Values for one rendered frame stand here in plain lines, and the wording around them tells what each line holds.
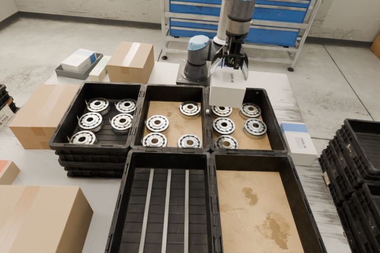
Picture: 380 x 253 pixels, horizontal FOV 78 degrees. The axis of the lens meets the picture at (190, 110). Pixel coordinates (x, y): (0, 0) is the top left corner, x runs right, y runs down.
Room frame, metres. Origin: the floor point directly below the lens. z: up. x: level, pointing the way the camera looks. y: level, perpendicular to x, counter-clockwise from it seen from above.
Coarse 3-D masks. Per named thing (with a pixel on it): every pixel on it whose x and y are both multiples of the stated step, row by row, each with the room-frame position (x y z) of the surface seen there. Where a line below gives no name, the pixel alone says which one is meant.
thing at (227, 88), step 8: (216, 72) 0.74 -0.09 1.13; (224, 72) 0.75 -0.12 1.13; (232, 72) 0.75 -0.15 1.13; (240, 72) 0.75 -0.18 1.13; (216, 80) 0.69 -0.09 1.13; (224, 80) 0.70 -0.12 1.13; (232, 80) 0.70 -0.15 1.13; (240, 80) 0.70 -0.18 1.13; (216, 88) 0.66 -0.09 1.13; (224, 88) 0.65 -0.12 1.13; (232, 88) 0.65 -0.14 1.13; (240, 88) 0.65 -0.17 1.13; (216, 96) 0.65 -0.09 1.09; (224, 96) 0.65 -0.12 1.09; (232, 96) 0.65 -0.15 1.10; (240, 96) 0.65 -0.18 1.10; (216, 104) 0.65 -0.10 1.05; (224, 104) 0.65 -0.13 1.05; (232, 104) 0.65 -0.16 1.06; (240, 104) 0.65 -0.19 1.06
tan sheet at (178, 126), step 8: (152, 104) 0.87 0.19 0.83; (160, 104) 0.88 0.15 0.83; (168, 104) 0.88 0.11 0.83; (176, 104) 0.89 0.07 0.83; (200, 104) 0.90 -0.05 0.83; (152, 112) 0.82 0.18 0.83; (160, 112) 0.82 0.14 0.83; (168, 112) 0.82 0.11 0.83; (176, 112) 0.83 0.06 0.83; (200, 112) 0.84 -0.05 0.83; (176, 120) 0.77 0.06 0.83; (184, 120) 0.78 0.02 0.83; (192, 120) 0.78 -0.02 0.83; (200, 120) 0.78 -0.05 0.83; (176, 128) 0.72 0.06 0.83; (184, 128) 0.73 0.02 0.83; (192, 128) 0.73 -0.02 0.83; (200, 128) 0.73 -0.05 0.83; (144, 136) 0.66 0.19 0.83; (168, 136) 0.67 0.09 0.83; (176, 136) 0.67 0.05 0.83; (200, 136) 0.68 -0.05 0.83; (168, 144) 0.63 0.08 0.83
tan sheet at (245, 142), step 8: (232, 112) 0.85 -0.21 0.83; (232, 120) 0.80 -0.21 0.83; (240, 120) 0.80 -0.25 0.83; (240, 128) 0.75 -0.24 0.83; (216, 136) 0.69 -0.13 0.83; (232, 136) 0.70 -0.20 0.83; (240, 136) 0.70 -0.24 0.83; (264, 136) 0.71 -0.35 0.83; (240, 144) 0.65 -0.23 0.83; (248, 144) 0.66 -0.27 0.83; (256, 144) 0.66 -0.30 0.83; (264, 144) 0.66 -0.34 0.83
